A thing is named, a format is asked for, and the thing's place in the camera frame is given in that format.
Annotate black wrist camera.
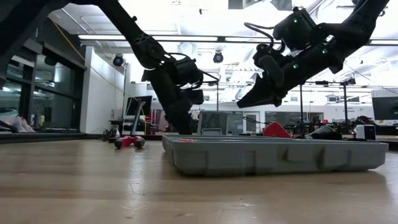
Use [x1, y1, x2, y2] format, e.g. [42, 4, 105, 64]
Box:
[185, 88, 205, 106]
[253, 43, 293, 68]

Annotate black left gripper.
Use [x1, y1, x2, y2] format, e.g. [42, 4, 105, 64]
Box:
[141, 66, 194, 135]

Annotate white door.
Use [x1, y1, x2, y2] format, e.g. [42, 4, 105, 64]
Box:
[243, 111, 261, 134]

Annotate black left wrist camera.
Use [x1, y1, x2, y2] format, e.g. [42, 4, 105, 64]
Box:
[185, 88, 205, 106]

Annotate small side table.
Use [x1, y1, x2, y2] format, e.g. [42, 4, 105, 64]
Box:
[108, 119, 127, 135]

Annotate white teal bundle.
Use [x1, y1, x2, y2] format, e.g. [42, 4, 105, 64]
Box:
[0, 107, 35, 134]

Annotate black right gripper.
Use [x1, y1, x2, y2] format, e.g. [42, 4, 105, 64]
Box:
[236, 50, 325, 109]

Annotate black aluminium table frame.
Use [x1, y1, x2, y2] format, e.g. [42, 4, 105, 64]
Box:
[0, 132, 398, 151]

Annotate red triangular tool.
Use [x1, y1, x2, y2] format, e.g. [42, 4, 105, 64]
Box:
[262, 121, 293, 139]

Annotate black overhead rig beam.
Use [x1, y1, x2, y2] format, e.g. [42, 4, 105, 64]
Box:
[152, 35, 398, 47]

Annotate red background equipment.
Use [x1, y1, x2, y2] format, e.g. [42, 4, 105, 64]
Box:
[144, 108, 170, 135]

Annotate white box device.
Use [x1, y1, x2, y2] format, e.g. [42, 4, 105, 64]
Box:
[354, 124, 377, 141]

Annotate red black handled pliers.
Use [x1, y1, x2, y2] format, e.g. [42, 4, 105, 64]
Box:
[114, 135, 146, 149]

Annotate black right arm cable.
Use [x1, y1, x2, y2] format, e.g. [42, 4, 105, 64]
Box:
[244, 22, 277, 48]

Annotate black background stand frame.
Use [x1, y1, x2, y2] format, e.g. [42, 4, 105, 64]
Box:
[205, 82, 220, 111]
[299, 77, 358, 134]

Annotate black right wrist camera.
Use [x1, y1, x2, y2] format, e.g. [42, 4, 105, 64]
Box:
[253, 43, 293, 68]

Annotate black cable bundle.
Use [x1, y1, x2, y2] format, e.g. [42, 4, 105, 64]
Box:
[101, 126, 121, 140]

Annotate black monitor on stand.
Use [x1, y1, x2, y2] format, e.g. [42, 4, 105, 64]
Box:
[125, 95, 154, 135]

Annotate grey framed monitor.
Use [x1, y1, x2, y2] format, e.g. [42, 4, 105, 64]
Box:
[197, 110, 230, 136]

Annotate person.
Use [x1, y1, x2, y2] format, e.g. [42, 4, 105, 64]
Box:
[355, 114, 374, 126]

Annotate grey plastic tool case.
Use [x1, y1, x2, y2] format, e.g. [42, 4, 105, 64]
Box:
[161, 134, 389, 177]

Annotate black framed glass partition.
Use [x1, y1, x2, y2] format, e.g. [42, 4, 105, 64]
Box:
[0, 9, 87, 133]

